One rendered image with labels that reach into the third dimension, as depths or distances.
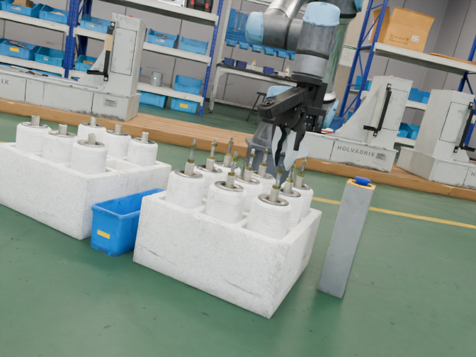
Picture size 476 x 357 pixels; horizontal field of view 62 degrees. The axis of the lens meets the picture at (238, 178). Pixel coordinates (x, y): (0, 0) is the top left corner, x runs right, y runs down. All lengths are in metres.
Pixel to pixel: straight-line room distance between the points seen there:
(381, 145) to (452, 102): 0.63
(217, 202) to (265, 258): 0.18
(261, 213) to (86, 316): 0.42
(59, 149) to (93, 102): 1.78
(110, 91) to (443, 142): 2.60
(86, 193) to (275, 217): 0.52
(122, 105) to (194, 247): 2.10
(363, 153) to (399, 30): 3.31
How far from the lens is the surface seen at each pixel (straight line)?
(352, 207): 1.08
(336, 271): 1.13
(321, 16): 0.91
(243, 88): 9.32
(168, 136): 2.88
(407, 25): 6.33
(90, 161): 1.17
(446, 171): 3.57
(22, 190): 1.33
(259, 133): 1.51
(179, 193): 1.00
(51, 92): 3.10
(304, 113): 0.89
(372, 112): 3.37
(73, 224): 1.19
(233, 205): 0.95
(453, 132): 3.60
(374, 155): 3.25
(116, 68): 3.03
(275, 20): 1.03
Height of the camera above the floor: 0.50
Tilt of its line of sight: 13 degrees down
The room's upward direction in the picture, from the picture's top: 12 degrees clockwise
